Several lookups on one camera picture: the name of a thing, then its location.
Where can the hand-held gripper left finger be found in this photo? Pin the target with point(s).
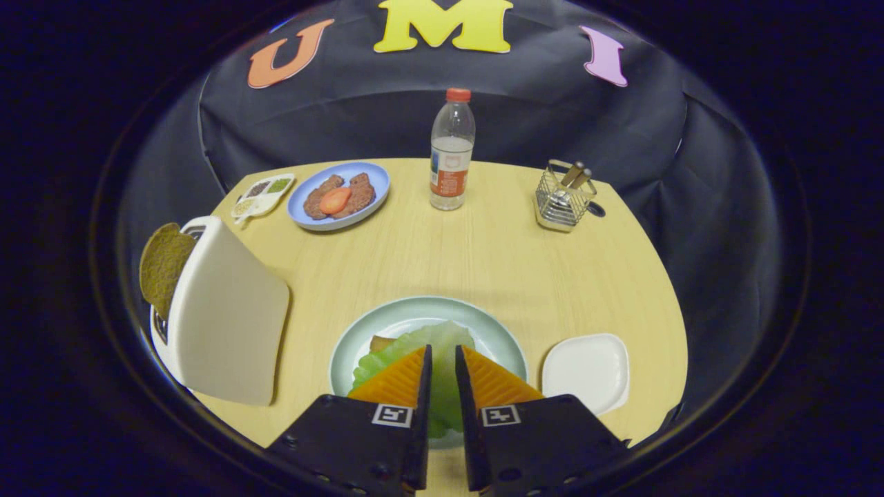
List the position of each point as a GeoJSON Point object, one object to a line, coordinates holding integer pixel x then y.
{"type": "Point", "coordinates": [359, 442]}

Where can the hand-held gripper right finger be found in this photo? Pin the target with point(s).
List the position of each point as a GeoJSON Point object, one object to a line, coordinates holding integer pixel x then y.
{"type": "Point", "coordinates": [539, 442]}

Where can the green lettuce leaf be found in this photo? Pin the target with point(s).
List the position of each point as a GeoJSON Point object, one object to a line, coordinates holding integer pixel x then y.
{"type": "Point", "coordinates": [443, 379]}

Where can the brown toasted bread slice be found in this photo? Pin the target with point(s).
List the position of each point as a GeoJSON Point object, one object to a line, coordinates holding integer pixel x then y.
{"type": "Point", "coordinates": [380, 342]}
{"type": "Point", "coordinates": [164, 266]}

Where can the white square plate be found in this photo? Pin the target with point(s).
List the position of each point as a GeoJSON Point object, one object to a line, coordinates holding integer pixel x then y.
{"type": "Point", "coordinates": [585, 373]}

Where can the pale green round plate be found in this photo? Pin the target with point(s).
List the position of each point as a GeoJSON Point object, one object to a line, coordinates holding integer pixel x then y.
{"type": "Point", "coordinates": [400, 316]}

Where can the white toaster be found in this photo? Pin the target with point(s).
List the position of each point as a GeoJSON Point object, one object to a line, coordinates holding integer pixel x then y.
{"type": "Point", "coordinates": [228, 317]}

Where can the blue round plate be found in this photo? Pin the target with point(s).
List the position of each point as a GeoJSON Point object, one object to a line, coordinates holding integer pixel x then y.
{"type": "Point", "coordinates": [304, 214]}

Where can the black table grommet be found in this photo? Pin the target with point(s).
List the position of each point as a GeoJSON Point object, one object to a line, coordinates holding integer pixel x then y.
{"type": "Point", "coordinates": [598, 210]}

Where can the brown meat patty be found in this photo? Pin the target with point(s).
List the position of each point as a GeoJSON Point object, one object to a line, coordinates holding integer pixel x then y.
{"type": "Point", "coordinates": [361, 193]}
{"type": "Point", "coordinates": [318, 202]}

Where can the white divided seasoning tray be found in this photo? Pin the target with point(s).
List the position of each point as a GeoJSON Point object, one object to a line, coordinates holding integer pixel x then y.
{"type": "Point", "coordinates": [262, 196]}

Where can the clear plastic water bottle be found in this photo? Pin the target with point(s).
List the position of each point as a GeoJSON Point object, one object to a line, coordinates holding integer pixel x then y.
{"type": "Point", "coordinates": [450, 159]}

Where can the black table edge bracket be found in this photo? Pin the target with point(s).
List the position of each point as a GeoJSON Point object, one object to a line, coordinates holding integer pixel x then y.
{"type": "Point", "coordinates": [674, 415]}

